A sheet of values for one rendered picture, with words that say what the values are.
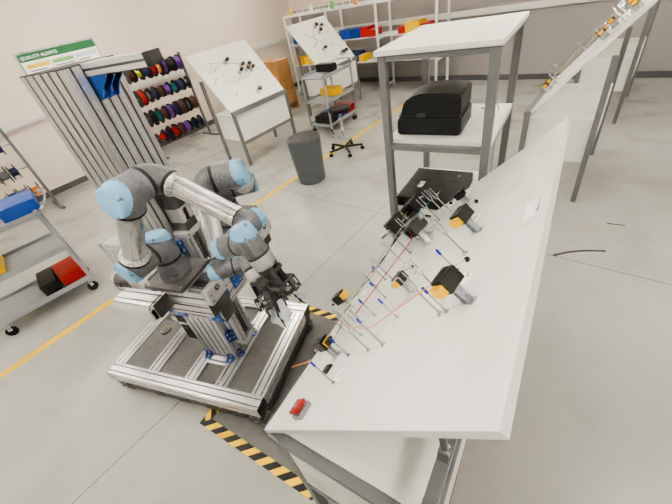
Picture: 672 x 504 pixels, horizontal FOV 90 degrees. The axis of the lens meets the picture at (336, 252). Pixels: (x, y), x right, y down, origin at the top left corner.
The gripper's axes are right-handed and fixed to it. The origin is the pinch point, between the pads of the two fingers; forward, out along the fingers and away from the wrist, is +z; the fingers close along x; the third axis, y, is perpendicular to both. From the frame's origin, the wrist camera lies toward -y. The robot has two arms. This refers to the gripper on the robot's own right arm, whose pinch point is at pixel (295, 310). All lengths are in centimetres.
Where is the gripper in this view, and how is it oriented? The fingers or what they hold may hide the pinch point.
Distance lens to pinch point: 118.2
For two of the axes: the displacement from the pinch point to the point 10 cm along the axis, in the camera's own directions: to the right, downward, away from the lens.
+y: 7.1, -0.5, -7.0
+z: 4.7, 7.8, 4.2
